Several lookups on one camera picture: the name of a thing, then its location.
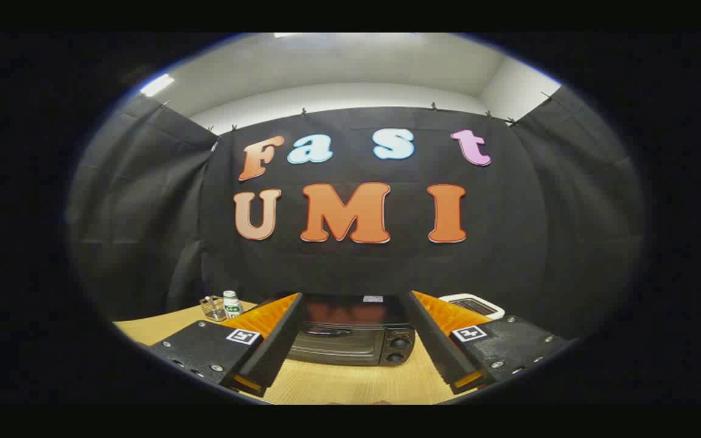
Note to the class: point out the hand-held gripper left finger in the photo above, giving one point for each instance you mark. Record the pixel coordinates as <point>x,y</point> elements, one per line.
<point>277,347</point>

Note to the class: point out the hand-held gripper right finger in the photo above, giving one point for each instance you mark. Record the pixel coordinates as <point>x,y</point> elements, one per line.
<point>435,347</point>

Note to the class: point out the black toaster oven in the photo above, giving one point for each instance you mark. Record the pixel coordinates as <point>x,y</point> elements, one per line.
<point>350,344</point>

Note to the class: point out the white bread toaster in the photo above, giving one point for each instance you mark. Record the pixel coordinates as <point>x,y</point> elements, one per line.
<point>485,306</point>

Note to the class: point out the white bottle green label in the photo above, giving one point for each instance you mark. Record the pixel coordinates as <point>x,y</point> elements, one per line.
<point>232,304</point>

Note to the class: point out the black backdrop cloth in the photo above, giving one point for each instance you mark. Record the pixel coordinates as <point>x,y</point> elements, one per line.
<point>387,267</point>

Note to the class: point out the ceiling light panel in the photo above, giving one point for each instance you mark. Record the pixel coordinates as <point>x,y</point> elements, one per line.
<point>157,84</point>
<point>286,35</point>

